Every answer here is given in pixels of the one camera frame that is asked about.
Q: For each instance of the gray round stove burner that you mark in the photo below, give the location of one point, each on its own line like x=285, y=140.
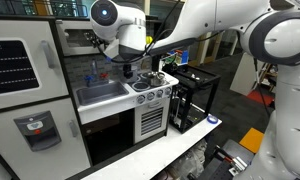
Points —
x=141, y=86

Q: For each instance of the gray toy sink basin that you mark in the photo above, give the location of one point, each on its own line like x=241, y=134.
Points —
x=101, y=93

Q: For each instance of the red floor mat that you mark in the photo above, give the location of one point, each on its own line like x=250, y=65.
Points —
x=258, y=97

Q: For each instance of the fridge door with chalkboard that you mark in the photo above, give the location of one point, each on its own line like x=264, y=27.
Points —
x=56, y=83

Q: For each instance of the small blue box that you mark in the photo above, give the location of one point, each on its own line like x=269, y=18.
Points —
x=185, y=57

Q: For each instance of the small silver pot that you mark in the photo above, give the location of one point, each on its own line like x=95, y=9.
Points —
x=156, y=79

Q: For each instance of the black perforated equipment plate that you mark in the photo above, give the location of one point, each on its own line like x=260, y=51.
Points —
x=216, y=166

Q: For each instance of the yellow round toy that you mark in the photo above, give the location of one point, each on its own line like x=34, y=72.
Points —
x=149, y=40

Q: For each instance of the white crumpled plastic bag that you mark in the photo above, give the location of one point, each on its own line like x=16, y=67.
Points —
x=190, y=160

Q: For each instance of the black toy coffee machine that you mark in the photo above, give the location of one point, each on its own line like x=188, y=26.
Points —
x=127, y=70

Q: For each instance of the gray oven knob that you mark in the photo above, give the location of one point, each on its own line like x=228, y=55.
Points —
x=168, y=91
x=141, y=99
x=159, y=93
x=150, y=96

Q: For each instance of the black metal frame rack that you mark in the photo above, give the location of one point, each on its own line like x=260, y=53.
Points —
x=196, y=79

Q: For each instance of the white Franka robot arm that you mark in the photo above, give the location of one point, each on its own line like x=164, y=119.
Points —
x=290, y=116

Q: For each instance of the blue tape roll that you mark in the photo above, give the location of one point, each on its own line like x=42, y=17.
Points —
x=208, y=119

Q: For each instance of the white background cabinet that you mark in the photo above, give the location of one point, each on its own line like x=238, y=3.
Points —
x=243, y=76

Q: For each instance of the gray toy ice dispenser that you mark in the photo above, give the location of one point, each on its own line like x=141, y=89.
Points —
x=36, y=131

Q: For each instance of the fridge door with ice dispenser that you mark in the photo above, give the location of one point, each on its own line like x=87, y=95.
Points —
x=10, y=156

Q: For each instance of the gray toy faucet spout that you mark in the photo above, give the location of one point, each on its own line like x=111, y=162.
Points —
x=94, y=70

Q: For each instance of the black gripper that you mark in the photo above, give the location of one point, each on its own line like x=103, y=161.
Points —
x=98, y=41

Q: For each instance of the white toy play kitchen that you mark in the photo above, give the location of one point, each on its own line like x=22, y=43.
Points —
x=100, y=113

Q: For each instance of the yellow floor mat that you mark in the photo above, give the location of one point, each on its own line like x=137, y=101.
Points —
x=253, y=140

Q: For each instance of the oven door with striped vent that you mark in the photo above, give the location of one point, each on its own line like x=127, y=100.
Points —
x=138, y=133

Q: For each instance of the light gray wrist camera mount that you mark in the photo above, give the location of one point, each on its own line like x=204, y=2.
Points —
x=112, y=49

